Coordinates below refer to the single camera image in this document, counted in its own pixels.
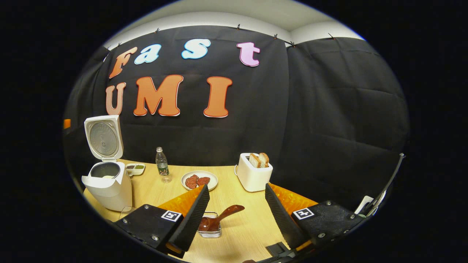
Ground white round plate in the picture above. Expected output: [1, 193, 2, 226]
[181, 170, 218, 191]

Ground brown wooden spoon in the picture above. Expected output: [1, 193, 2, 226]
[199, 205, 245, 232]

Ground clear plastic water bottle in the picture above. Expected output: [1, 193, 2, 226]
[155, 147, 171, 183]

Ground white rice cooker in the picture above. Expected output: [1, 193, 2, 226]
[81, 115, 133, 211]

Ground white toaster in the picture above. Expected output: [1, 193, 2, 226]
[234, 153, 273, 193]

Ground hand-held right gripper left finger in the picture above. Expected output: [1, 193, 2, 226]
[114, 184, 211, 259]

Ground white divided condiment dish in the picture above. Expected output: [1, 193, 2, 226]
[125, 163, 146, 176]

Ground small black block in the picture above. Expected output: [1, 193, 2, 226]
[265, 242, 289, 256]

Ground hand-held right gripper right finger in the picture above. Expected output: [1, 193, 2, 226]
[265, 183, 367, 252]

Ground black backdrop cloth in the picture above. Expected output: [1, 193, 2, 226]
[63, 25, 410, 212]

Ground metal wire chopstick holder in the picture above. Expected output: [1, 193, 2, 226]
[199, 212, 222, 238]

